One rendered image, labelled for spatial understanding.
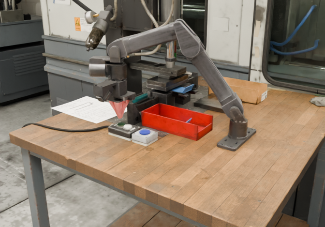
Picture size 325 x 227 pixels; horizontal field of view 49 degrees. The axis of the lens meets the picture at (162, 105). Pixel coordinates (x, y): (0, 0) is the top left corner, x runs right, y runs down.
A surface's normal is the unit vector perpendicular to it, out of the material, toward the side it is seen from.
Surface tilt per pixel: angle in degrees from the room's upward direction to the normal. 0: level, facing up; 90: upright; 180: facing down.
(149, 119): 90
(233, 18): 90
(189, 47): 90
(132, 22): 90
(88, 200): 0
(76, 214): 0
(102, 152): 0
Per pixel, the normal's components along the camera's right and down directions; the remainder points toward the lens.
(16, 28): 0.78, 0.21
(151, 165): 0.00, -0.94
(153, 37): -0.15, 0.29
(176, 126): -0.57, 0.28
